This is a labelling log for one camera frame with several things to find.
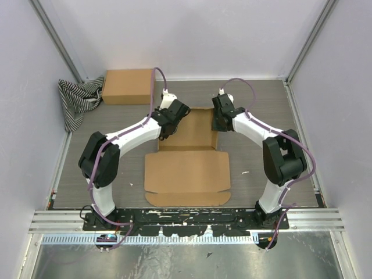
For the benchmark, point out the left aluminium corner post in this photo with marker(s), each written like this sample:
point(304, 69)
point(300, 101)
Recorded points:
point(48, 17)

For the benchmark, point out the right aluminium corner post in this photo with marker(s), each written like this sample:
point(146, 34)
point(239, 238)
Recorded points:
point(312, 37)

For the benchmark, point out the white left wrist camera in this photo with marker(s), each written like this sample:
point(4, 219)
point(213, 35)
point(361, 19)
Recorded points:
point(167, 99)

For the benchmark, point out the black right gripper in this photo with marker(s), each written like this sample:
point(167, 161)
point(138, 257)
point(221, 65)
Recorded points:
point(215, 126)

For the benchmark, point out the aluminium front frame rail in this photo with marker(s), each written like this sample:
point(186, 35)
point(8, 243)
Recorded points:
point(299, 219)

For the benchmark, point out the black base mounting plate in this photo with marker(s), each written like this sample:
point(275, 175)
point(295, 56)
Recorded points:
point(183, 222)

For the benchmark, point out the folded brown cardboard box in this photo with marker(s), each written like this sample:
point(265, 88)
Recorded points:
point(128, 87)

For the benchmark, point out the striped black white cloth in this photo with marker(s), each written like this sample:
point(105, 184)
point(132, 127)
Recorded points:
point(78, 99)

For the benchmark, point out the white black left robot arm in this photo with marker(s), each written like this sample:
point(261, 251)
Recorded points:
point(100, 158)

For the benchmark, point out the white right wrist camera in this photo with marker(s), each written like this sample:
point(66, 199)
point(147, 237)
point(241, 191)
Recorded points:
point(225, 96)

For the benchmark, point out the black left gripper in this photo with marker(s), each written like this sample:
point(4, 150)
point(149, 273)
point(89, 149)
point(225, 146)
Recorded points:
point(161, 111)

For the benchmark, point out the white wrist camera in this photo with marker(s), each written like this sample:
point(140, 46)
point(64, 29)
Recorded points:
point(167, 99)
point(225, 96)

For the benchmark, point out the white slotted cable duct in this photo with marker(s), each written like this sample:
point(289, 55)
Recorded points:
point(85, 239)

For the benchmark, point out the brown cardboard box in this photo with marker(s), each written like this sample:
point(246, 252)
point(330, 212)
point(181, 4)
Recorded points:
point(187, 170)
point(128, 87)

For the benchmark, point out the aluminium corner post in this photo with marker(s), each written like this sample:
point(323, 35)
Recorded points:
point(312, 37)
point(48, 17)

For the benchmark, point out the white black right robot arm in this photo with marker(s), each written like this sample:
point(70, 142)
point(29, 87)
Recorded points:
point(283, 157)

